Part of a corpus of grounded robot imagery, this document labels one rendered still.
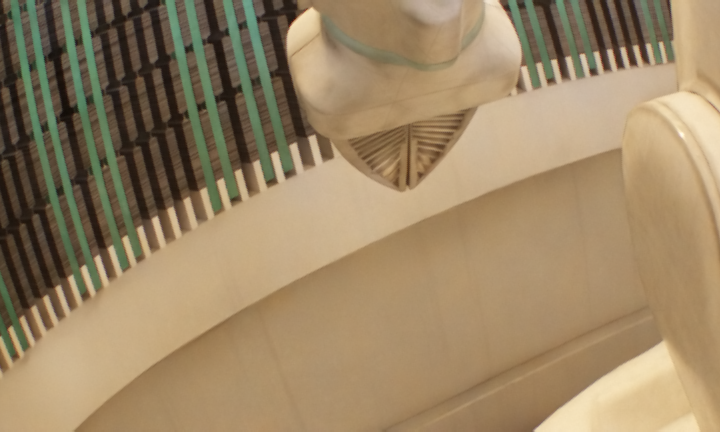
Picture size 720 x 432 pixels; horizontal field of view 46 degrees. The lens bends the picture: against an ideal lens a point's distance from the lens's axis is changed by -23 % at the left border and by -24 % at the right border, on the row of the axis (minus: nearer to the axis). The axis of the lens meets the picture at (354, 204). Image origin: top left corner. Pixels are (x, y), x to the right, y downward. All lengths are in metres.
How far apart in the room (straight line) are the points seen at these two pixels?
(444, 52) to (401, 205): 0.73
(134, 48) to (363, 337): 0.51
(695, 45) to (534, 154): 0.70
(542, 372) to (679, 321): 0.87
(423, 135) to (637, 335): 0.92
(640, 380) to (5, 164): 0.57
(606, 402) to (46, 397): 0.49
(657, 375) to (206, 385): 0.58
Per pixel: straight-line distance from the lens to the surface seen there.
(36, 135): 0.84
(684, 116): 0.48
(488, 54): 0.44
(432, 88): 0.44
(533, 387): 1.37
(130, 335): 0.94
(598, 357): 1.40
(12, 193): 0.81
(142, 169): 0.93
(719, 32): 0.47
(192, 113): 0.96
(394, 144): 0.54
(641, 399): 0.76
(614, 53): 1.23
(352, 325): 1.23
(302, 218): 1.05
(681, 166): 0.47
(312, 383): 1.22
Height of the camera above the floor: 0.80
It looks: 19 degrees down
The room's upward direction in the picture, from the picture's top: 15 degrees counter-clockwise
